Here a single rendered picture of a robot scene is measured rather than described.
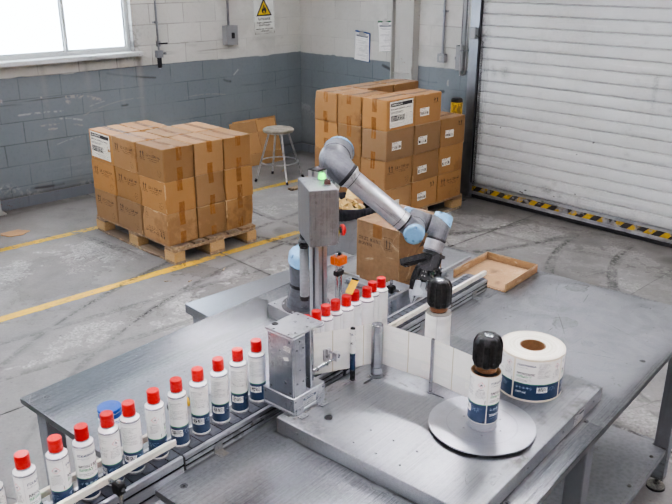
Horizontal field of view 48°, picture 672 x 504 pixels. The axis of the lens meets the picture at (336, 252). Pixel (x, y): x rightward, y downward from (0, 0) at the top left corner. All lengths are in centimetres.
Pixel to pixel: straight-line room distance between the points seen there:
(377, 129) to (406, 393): 404
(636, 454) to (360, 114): 380
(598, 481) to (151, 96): 619
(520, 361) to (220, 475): 94
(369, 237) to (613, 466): 137
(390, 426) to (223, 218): 405
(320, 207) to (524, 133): 492
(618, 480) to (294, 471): 157
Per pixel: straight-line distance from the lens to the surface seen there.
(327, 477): 213
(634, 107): 662
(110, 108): 798
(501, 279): 342
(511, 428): 227
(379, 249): 318
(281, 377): 225
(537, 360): 235
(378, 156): 625
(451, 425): 225
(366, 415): 229
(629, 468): 340
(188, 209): 588
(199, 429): 222
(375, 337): 240
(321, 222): 239
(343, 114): 646
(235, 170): 606
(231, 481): 214
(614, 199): 682
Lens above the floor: 212
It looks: 21 degrees down
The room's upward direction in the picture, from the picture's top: straight up
